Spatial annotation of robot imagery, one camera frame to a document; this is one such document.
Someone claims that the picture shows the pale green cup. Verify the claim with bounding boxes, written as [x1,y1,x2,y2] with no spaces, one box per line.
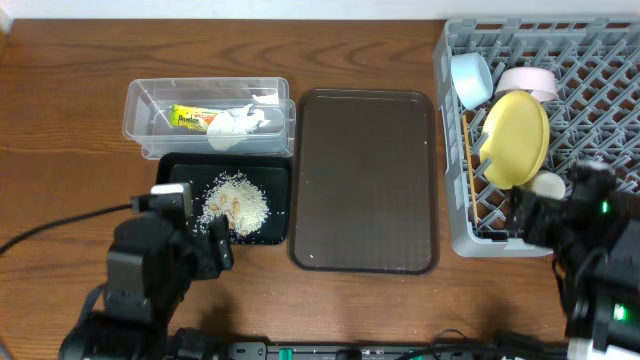
[522,170,566,200]

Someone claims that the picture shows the rice food scraps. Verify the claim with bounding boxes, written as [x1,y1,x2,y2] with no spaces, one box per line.
[196,171,271,238]

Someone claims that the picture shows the yellow plate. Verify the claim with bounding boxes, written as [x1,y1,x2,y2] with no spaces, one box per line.
[479,91,550,190]

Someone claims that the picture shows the wooden chopstick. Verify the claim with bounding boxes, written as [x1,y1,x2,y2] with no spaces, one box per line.
[462,114,479,225]

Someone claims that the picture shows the white tissue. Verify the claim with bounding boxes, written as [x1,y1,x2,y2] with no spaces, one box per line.
[206,104,270,151]

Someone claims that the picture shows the yellow green snack wrapper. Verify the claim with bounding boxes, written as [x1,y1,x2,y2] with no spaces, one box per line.
[169,104,221,132]

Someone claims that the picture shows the pink bowl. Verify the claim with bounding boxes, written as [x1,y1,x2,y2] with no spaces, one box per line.
[495,67,559,102]

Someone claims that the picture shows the light blue bowl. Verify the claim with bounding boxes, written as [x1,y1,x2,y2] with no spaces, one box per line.
[451,53,493,110]

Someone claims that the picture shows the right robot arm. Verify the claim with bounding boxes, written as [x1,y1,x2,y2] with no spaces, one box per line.
[505,160,639,359]

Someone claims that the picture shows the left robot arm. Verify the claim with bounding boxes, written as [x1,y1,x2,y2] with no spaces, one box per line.
[58,213,234,360]

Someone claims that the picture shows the grey dishwasher rack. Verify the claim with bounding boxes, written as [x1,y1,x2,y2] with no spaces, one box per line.
[433,18,639,257]

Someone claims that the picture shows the black tray bin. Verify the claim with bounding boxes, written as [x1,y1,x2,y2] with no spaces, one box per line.
[156,153,290,245]

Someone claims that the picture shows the clear plastic bin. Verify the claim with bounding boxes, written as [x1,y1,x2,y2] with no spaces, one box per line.
[123,77,296,159]

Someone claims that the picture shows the brown plastic serving tray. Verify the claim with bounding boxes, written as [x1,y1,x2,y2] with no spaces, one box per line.
[288,89,439,275]

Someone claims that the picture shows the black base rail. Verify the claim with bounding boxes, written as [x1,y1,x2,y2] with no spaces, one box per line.
[169,327,569,360]

